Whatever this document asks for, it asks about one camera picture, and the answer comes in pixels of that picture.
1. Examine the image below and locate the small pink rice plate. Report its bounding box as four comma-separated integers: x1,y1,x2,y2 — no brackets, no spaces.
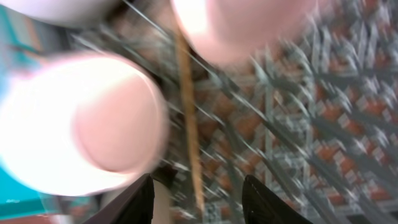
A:
1,51,169,196

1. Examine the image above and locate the grey dishwasher rack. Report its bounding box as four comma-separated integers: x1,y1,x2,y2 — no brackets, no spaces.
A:
72,1,397,223

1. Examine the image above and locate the pale green bowl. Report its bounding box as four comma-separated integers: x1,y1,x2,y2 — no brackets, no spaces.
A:
1,0,121,28

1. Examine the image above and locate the wooden chopstick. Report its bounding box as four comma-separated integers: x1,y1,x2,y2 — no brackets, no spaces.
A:
175,29,205,212

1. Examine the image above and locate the large pink plate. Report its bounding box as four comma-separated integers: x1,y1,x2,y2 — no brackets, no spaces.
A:
171,0,327,65

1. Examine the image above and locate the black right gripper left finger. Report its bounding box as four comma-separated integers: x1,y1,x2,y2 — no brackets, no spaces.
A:
83,174,155,224

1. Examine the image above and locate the teal plastic tray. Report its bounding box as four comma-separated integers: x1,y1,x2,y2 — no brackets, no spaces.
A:
0,6,91,220

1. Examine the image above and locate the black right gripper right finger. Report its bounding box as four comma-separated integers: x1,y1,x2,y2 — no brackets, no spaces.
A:
242,175,312,224

